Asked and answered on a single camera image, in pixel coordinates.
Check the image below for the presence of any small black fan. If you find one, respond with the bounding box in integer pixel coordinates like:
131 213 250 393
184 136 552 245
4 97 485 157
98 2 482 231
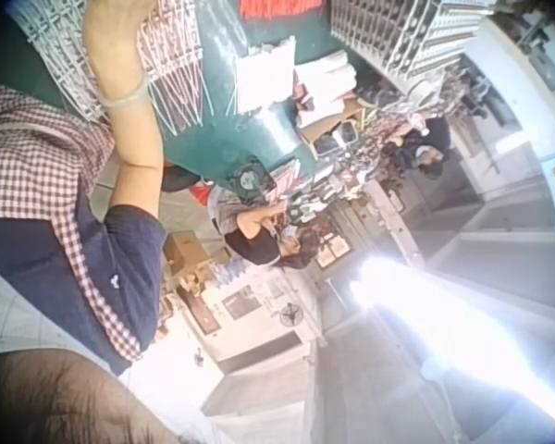
229 155 267 192

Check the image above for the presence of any heap of printed clothes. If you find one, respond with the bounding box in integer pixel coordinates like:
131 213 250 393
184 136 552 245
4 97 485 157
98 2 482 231
267 64 491 223

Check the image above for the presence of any brown cardboard box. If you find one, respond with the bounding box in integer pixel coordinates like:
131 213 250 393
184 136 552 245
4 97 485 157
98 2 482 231
163 229 206 275
299 95 376 145

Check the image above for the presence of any clear green bangle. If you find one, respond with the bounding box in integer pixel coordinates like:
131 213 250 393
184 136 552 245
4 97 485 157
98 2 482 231
97 79 151 112

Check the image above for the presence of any red bag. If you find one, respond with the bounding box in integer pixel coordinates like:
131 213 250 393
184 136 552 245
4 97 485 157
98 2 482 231
188 180 215 208

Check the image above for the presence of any person's right hand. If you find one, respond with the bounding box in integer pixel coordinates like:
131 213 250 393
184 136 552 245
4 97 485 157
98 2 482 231
82 0 162 101

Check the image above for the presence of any stack of white sheets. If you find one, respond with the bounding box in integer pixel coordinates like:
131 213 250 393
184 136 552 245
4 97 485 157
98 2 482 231
233 42 299 114

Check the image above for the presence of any red cloth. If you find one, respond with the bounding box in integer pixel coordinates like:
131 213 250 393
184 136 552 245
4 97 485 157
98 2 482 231
238 0 326 20

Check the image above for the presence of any grey compartment shelf rack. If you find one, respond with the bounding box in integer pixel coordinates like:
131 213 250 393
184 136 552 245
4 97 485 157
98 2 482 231
327 0 485 87

